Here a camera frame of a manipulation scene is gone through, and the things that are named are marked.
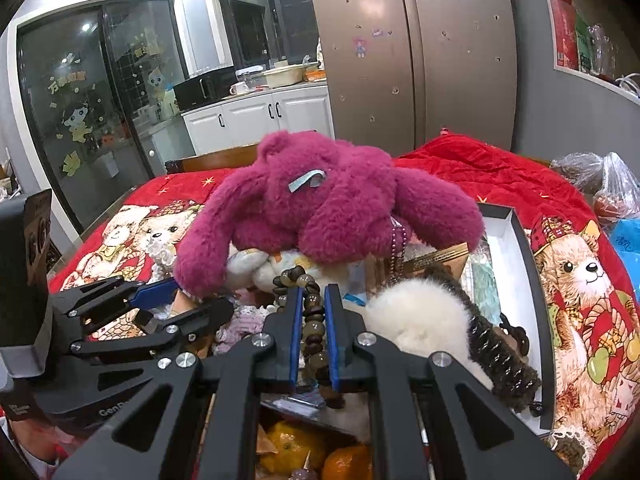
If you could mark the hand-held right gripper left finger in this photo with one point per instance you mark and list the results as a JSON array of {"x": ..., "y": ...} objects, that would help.
[{"x": 297, "y": 340}]

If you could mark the white kitchen cabinet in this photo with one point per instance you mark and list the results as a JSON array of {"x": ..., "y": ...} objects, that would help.
[{"x": 260, "y": 115}]

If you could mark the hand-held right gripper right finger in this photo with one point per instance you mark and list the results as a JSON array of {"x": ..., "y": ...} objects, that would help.
[{"x": 332, "y": 342}]

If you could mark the wooden chair back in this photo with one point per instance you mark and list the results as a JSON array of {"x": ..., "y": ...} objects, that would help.
[{"x": 215, "y": 159}]

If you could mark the white wall shelf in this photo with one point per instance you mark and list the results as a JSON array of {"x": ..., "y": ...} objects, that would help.
[{"x": 600, "y": 77}]

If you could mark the blue plastic bag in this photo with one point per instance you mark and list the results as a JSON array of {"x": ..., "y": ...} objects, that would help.
[{"x": 627, "y": 242}]

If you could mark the teal item in clear packet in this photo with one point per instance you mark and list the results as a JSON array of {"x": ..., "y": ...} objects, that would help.
[{"x": 484, "y": 285}]

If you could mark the person's left hand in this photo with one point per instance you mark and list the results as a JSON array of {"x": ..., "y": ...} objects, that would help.
[{"x": 35, "y": 440}]

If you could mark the black microwave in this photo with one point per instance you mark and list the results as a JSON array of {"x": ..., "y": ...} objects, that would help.
[{"x": 200, "y": 92}]

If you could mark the lilac knitted scrunchie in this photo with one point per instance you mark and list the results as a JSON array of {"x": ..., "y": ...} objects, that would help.
[{"x": 245, "y": 330}]

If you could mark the magenta plush bear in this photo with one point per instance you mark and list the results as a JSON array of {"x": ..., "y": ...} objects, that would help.
[{"x": 330, "y": 195}]

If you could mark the cream basin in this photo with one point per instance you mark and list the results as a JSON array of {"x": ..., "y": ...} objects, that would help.
[{"x": 284, "y": 75}]

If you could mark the glass sliding door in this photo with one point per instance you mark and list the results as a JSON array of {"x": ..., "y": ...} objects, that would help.
[{"x": 100, "y": 110}]

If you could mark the white cup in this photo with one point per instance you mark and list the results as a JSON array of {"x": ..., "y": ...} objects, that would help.
[{"x": 240, "y": 88}]

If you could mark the red box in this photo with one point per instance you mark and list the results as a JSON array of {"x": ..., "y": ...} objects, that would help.
[{"x": 562, "y": 30}]

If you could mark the red printed blanket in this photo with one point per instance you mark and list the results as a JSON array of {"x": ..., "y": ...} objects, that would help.
[{"x": 500, "y": 175}]

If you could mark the black tray box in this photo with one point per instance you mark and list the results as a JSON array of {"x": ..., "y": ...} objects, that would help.
[{"x": 520, "y": 260}]

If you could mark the white plush toy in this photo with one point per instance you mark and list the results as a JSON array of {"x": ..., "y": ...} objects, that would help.
[{"x": 260, "y": 265}]

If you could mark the dark brown fuzzy headband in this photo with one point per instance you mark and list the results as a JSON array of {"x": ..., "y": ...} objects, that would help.
[{"x": 500, "y": 360}]

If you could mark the orange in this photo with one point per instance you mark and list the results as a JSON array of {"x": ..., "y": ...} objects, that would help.
[
  {"x": 347, "y": 462},
  {"x": 285, "y": 442}
]

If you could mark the silver refrigerator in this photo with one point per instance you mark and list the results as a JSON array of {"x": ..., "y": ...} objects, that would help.
[{"x": 415, "y": 60}]

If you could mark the white fluffy fur piece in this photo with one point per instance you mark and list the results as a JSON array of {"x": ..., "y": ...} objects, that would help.
[{"x": 415, "y": 320}]

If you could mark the dark kitchen window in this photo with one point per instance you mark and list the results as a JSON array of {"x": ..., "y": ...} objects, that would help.
[{"x": 270, "y": 15}]

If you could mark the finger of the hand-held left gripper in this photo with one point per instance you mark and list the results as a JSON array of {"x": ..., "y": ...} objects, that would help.
[
  {"x": 200, "y": 320},
  {"x": 150, "y": 294}
]

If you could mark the clear plastic bag dark contents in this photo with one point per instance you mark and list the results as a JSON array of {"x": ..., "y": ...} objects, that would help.
[{"x": 575, "y": 170}]

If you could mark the clear plastic bag red contents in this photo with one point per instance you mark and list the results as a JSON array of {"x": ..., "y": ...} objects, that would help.
[{"x": 620, "y": 190}]

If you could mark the green box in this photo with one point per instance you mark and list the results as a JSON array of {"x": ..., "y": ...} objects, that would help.
[{"x": 583, "y": 42}]

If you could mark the brown snack packet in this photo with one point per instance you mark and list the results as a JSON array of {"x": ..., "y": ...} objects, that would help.
[{"x": 440, "y": 260}]

